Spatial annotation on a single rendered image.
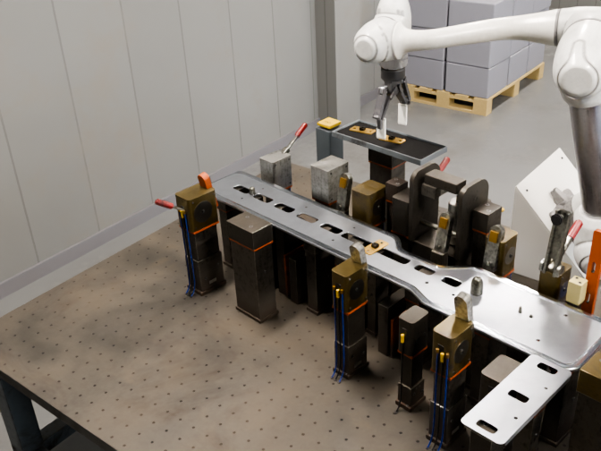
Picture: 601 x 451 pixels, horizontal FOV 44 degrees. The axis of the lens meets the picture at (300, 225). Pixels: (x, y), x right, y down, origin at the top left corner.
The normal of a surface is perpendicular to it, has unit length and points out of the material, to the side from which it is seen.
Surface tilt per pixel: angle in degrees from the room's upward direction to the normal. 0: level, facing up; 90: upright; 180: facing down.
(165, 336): 0
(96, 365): 0
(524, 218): 90
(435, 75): 90
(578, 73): 98
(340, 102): 90
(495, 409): 0
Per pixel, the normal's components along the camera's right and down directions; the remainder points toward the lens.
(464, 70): -0.62, 0.41
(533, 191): 0.52, -0.42
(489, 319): -0.04, -0.87
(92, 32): 0.78, 0.27
